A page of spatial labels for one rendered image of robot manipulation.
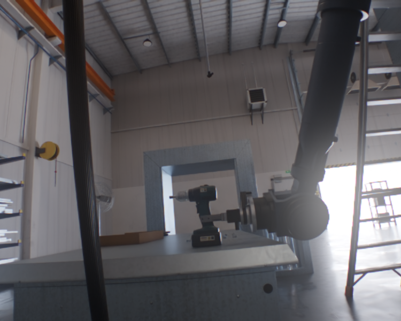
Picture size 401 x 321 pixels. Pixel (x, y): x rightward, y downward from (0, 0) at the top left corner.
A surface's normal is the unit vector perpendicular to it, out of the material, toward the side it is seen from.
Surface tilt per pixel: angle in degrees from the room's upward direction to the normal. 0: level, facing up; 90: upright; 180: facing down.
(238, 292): 90
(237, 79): 90
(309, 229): 118
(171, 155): 90
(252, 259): 67
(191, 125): 90
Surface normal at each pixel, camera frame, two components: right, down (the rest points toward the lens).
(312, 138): -0.62, 0.12
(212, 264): -0.09, -0.59
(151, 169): -0.12, -0.23
